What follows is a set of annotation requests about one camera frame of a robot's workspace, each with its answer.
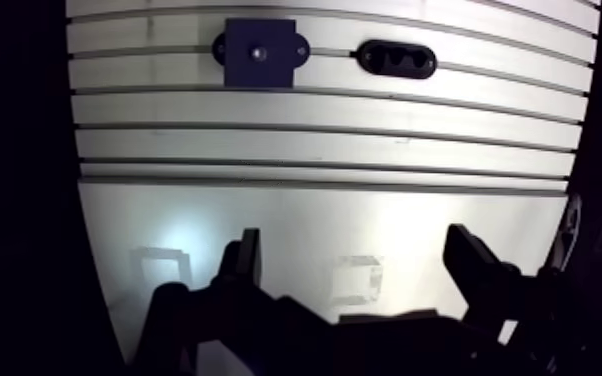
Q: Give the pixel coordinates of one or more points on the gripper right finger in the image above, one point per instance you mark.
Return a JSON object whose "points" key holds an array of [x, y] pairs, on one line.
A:
{"points": [[521, 315]]}

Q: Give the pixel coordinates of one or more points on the pale holed strip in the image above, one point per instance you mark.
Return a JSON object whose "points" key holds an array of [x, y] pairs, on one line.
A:
{"points": [[570, 231]]}

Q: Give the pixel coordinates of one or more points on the black oval holder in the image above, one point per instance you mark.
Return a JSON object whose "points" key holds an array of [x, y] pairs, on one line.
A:
{"points": [[396, 59]]}

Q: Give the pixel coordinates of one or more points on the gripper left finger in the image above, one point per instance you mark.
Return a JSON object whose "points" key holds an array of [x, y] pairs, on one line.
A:
{"points": [[227, 320]]}

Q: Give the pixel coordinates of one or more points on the dark blue-grey block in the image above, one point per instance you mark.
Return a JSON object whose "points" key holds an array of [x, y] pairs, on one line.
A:
{"points": [[269, 71]]}

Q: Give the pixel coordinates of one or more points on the steel bolt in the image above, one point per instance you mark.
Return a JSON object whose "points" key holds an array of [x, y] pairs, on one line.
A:
{"points": [[258, 53]]}

